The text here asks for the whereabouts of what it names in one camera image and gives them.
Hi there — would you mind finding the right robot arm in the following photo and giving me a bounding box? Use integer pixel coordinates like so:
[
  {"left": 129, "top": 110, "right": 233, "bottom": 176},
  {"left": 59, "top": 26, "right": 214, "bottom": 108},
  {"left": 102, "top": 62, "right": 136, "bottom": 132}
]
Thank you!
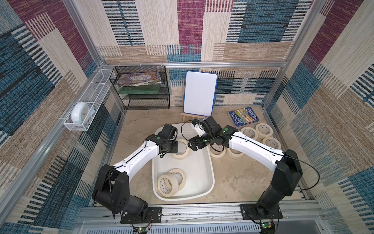
[{"left": 188, "top": 116, "right": 303, "bottom": 219}]

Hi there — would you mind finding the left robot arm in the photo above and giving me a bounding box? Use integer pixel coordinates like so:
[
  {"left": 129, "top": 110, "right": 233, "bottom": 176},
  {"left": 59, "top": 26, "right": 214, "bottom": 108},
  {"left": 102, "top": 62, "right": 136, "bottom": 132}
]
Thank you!
[{"left": 92, "top": 124, "right": 178, "bottom": 221}]

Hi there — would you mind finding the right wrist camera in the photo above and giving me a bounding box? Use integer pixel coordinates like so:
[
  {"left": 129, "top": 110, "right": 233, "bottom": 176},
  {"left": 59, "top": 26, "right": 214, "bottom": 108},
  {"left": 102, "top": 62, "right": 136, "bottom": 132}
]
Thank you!
[{"left": 192, "top": 119, "right": 206, "bottom": 137}]

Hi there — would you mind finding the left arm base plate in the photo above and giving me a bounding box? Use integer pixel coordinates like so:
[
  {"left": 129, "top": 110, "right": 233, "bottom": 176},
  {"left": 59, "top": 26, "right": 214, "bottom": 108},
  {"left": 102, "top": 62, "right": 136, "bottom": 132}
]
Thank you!
[{"left": 120, "top": 206, "right": 162, "bottom": 224}]

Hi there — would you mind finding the small wooden easel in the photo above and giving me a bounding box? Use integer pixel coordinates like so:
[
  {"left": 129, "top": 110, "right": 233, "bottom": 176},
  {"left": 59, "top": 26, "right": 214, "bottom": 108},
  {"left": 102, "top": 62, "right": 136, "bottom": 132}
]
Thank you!
[{"left": 180, "top": 113, "right": 205, "bottom": 123}]

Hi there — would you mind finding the masking tape roll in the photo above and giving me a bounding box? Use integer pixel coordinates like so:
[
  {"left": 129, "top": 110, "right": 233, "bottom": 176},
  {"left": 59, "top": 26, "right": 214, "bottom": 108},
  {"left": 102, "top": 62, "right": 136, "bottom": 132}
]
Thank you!
[
  {"left": 241, "top": 127, "right": 258, "bottom": 140},
  {"left": 255, "top": 123, "right": 274, "bottom": 139}
]

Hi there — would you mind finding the colourful book on shelf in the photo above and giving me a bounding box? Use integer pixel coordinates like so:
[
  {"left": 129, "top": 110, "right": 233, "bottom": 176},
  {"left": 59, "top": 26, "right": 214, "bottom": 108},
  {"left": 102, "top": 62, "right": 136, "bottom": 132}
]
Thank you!
[{"left": 117, "top": 72, "right": 162, "bottom": 86}]

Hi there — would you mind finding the black wire mesh shelf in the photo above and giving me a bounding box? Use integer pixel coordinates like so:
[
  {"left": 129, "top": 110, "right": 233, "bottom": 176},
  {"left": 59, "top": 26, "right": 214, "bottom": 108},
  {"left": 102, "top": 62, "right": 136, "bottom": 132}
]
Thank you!
[{"left": 110, "top": 65, "right": 170, "bottom": 111}]

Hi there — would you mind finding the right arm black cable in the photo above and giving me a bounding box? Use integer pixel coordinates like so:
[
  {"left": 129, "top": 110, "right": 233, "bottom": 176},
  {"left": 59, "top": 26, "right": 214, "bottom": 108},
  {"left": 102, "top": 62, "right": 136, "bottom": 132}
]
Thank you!
[{"left": 180, "top": 119, "right": 320, "bottom": 191}]

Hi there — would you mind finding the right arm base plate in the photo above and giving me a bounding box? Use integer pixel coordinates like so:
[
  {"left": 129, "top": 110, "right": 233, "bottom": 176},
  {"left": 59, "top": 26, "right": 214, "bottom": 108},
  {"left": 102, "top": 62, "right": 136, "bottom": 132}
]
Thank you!
[{"left": 239, "top": 203, "right": 283, "bottom": 220}]

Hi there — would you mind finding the blue storey book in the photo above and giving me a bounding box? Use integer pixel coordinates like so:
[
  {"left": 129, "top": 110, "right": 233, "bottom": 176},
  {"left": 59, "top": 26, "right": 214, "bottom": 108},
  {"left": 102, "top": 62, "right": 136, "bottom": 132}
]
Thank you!
[{"left": 228, "top": 107, "right": 259, "bottom": 127}]

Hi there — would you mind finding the white board blue frame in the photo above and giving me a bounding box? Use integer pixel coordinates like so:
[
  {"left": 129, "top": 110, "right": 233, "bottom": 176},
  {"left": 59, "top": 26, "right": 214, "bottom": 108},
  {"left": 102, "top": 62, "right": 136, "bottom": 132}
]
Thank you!
[{"left": 183, "top": 71, "right": 218, "bottom": 117}]

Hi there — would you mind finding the white wire wall basket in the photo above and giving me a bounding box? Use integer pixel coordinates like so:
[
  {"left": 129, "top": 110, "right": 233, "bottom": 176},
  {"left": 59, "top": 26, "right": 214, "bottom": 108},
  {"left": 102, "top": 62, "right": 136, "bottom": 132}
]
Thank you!
[{"left": 64, "top": 69, "right": 112, "bottom": 131}]

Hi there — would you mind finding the white round alarm clock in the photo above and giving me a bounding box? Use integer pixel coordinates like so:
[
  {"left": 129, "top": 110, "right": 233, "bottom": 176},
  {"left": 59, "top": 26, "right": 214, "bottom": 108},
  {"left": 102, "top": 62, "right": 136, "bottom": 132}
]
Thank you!
[{"left": 71, "top": 101, "right": 95, "bottom": 123}]

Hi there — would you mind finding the green book on shelf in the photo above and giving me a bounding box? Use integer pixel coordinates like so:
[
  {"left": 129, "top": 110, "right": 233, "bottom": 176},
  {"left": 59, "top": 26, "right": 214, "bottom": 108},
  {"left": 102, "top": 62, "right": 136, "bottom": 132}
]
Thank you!
[{"left": 118, "top": 84, "right": 161, "bottom": 95}]

